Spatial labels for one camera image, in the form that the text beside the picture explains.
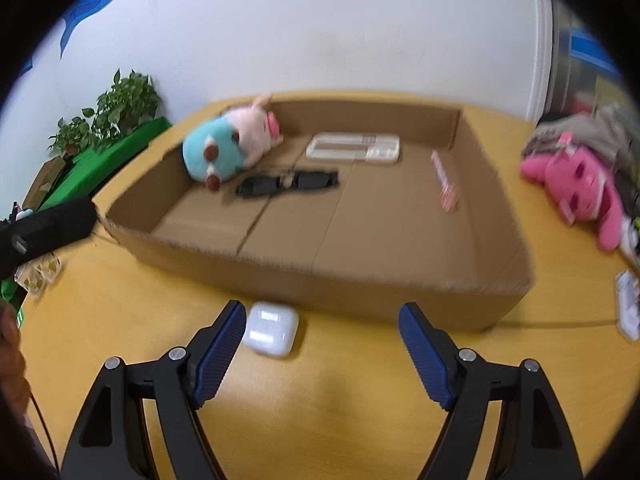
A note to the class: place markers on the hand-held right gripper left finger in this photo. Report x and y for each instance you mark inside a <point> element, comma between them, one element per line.
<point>217,360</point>

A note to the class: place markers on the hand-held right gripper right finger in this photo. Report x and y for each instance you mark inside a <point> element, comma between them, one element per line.
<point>422,355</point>

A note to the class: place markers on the white earbuds case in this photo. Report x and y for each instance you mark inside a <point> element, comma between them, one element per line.
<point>270,330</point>

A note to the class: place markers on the large cardboard box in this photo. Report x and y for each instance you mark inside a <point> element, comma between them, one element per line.
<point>390,240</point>

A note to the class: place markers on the black oblong case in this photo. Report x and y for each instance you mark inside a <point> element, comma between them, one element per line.
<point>50,230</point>

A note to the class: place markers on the pink pig plush toy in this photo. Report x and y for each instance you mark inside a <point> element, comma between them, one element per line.
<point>215,145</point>

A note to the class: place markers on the person's left forearm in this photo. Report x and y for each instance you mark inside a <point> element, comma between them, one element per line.
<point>10,355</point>

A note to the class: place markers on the pink strip packet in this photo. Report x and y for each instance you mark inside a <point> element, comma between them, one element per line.
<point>444,180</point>

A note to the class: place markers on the clear packet with yellow pieces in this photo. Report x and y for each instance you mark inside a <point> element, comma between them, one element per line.
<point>37,274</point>

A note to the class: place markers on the black sunglasses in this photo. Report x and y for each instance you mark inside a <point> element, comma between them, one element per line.
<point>310,180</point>

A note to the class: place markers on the white flat packet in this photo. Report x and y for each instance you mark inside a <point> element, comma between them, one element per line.
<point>629,305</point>

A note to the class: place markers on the clear plastic case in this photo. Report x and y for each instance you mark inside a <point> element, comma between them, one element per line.
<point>350,147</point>

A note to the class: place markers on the bright pink plush toy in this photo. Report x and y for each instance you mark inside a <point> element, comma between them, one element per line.
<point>575,180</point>

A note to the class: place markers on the green table cloth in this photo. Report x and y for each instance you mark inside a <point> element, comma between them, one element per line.
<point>125,145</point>

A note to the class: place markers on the small brown cardboard box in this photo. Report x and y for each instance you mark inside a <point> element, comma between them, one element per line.
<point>45,180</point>

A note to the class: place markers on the small potted green plant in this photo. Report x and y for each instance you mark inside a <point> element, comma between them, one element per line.
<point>72,135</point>

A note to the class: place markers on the large potted green plant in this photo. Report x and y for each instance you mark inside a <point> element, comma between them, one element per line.
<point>127,105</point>

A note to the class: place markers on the grey clothing pile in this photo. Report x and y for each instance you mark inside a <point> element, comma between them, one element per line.
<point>595,125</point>

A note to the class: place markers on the grey metal door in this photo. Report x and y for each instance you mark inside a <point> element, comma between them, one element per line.
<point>575,60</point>

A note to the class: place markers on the blue ribbon wall decal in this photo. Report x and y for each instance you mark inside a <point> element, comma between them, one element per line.
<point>85,7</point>

